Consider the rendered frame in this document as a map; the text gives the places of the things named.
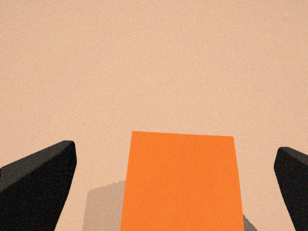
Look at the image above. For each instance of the orange block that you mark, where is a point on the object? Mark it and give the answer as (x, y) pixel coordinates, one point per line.
(182, 182)

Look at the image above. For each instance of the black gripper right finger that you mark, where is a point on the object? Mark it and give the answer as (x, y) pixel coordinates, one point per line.
(291, 170)

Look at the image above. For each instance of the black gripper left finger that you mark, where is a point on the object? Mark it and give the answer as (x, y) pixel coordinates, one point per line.
(33, 190)

